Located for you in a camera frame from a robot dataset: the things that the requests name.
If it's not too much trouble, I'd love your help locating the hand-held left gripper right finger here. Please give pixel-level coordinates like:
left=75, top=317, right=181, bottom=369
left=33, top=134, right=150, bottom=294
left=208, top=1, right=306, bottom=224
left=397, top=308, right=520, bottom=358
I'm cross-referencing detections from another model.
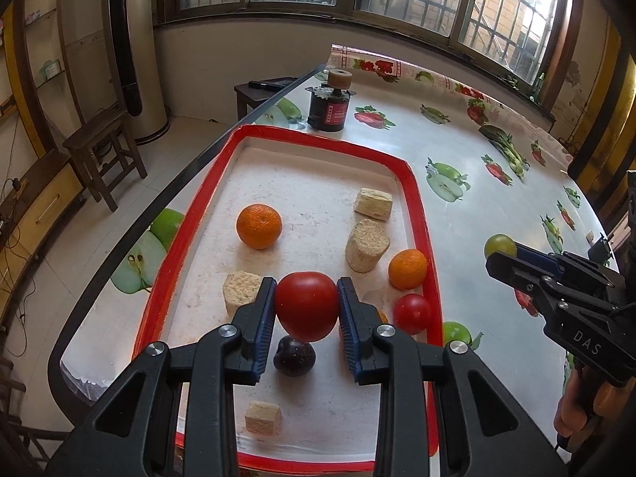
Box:
left=337, top=276, right=567, bottom=477

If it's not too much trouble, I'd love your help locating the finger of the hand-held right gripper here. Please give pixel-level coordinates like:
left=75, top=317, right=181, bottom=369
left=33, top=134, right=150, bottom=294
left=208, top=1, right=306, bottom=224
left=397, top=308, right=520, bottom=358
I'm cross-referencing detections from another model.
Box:
left=513, top=241, right=619, bottom=286
left=485, top=250, right=564, bottom=331

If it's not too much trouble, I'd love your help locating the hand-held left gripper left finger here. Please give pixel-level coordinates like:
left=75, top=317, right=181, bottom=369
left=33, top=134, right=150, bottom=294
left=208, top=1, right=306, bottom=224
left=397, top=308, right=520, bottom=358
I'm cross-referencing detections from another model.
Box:
left=47, top=276, right=278, bottom=477

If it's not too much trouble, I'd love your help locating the green round fruit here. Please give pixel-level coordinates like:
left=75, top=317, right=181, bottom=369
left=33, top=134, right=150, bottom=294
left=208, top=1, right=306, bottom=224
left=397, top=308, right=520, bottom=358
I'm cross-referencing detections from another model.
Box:
left=484, top=233, right=518, bottom=259

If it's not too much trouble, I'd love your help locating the dark purple plum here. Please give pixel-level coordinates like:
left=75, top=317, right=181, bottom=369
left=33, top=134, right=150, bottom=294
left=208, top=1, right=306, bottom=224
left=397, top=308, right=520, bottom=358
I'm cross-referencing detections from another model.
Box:
left=272, top=336, right=317, bottom=376

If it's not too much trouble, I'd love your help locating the pale pressed wood block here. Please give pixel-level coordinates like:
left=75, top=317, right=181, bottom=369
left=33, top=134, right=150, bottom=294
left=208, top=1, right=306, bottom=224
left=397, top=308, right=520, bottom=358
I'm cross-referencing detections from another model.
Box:
left=223, top=271, right=263, bottom=319

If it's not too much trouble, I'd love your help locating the large red tomato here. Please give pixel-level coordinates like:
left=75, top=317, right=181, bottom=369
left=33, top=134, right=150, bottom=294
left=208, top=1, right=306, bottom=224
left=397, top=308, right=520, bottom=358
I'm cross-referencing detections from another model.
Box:
left=274, top=271, right=339, bottom=343

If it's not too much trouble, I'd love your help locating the small red tomato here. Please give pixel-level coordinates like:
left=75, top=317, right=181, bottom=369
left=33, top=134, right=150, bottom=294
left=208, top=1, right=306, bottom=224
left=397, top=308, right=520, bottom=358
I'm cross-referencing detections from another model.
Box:
left=392, top=293, right=432, bottom=335

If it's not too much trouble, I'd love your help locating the orange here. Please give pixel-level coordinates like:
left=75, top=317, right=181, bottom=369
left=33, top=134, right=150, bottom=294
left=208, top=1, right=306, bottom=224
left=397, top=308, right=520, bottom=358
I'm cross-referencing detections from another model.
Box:
left=388, top=249, right=428, bottom=290
left=236, top=204, right=283, bottom=250

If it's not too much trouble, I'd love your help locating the round pressed wood block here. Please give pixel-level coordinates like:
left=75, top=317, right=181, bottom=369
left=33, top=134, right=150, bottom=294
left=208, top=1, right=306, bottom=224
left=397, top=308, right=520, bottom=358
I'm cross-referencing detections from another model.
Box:
left=345, top=219, right=391, bottom=274

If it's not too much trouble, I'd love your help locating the small square wood block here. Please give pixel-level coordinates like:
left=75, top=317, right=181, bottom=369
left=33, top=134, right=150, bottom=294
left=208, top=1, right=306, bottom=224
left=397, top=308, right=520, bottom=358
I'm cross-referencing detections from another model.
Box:
left=245, top=400, right=282, bottom=434

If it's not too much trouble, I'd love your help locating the rectangular striped wood block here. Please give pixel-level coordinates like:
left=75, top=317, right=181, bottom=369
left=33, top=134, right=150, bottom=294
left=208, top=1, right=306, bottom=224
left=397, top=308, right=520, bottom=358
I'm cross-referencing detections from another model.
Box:
left=354, top=188, right=393, bottom=221

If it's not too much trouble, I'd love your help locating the red rimmed tray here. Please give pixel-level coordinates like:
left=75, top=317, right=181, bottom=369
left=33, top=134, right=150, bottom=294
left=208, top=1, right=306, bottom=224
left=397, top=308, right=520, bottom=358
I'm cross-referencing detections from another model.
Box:
left=130, top=124, right=444, bottom=474

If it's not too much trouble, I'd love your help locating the person's right hand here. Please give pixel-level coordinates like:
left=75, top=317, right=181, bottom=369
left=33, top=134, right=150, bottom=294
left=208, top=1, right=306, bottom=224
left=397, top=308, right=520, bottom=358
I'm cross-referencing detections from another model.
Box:
left=554, top=365, right=627, bottom=453

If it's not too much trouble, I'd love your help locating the bok choy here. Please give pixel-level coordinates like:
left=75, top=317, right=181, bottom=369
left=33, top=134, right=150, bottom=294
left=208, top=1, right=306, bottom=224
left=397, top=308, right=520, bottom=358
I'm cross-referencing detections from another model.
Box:
left=479, top=124, right=531, bottom=177

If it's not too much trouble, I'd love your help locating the fruit print tablecloth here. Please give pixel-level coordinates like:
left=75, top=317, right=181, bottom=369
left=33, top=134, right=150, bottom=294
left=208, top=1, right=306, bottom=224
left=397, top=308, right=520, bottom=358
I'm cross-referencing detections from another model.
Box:
left=60, top=44, right=622, bottom=477

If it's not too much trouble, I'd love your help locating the black motor with wooden spool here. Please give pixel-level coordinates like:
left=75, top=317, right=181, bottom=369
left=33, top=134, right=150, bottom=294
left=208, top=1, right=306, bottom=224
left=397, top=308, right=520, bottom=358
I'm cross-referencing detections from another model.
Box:
left=305, top=68, right=359, bottom=134

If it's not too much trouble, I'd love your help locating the small dark side table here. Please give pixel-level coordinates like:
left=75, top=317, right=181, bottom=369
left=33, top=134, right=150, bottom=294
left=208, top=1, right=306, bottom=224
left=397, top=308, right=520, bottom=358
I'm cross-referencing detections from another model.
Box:
left=233, top=77, right=299, bottom=121

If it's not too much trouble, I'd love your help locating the wooden stool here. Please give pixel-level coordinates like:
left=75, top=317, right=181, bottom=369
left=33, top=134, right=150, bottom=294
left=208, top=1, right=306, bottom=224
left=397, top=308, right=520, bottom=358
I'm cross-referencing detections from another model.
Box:
left=62, top=108, right=149, bottom=212

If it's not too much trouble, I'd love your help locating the dark wooden chair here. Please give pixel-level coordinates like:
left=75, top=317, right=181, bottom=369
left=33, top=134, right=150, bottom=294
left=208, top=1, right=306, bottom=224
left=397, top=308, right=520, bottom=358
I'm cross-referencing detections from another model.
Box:
left=0, top=353, right=65, bottom=477

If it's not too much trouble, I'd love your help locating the tower air conditioner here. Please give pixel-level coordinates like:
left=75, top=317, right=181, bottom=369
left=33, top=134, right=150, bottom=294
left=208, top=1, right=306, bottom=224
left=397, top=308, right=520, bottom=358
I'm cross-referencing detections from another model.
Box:
left=102, top=0, right=170, bottom=145

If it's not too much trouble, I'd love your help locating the wooden wall shelf unit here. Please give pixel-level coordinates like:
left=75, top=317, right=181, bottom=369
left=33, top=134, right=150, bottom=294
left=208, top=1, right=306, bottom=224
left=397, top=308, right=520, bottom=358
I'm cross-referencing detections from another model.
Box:
left=0, top=0, right=85, bottom=239

